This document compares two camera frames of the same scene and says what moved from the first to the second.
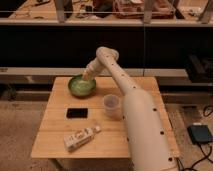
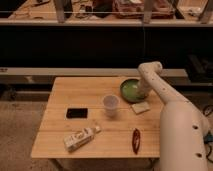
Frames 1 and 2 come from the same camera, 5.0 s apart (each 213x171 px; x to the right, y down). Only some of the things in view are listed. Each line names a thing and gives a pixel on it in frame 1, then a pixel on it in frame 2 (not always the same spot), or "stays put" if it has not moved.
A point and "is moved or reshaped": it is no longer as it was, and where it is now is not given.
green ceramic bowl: (81, 87) is moved or reshaped
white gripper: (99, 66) → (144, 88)
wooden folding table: (93, 126) stays put
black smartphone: (77, 113) stays put
